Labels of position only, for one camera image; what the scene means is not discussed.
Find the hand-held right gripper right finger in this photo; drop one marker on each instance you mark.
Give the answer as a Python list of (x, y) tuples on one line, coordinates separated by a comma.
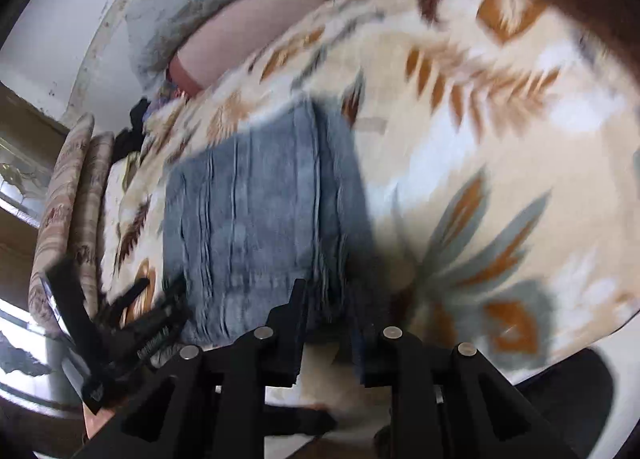
[(367, 339)]

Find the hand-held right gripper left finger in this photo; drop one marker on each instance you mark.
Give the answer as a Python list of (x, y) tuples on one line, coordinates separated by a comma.
[(292, 334)]

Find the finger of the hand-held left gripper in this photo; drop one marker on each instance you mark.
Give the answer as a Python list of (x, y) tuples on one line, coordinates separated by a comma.
[(167, 301), (131, 296)]

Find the blue denim pants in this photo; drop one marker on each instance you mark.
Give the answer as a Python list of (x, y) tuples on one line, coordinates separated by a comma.
[(260, 219)]

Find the cream pillow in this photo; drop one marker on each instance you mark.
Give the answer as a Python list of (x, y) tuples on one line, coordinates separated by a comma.
[(117, 189)]

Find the striped floral folded quilt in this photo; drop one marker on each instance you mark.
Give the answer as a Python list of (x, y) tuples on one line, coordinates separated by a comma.
[(65, 209)]

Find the patterned glass door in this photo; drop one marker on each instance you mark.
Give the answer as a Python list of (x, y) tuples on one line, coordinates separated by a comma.
[(22, 179)]

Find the black cloth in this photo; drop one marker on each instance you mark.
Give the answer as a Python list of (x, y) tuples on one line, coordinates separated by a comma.
[(131, 129)]

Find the leaf printed blanket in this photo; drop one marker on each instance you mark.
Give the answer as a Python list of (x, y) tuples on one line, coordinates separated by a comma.
[(500, 149)]

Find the pink bolster cushion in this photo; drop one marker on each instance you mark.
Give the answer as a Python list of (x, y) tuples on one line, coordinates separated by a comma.
[(260, 29)]

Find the grey quilted pillow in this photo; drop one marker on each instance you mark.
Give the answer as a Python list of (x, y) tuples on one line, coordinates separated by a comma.
[(190, 4)]

